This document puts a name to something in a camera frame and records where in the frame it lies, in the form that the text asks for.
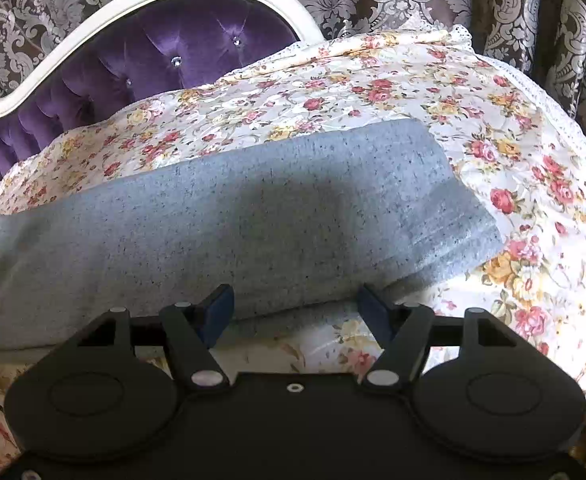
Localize grey fabric pants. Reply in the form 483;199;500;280
0;119;503;352

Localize purple tufted white-framed headboard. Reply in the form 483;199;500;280
0;0;323;180

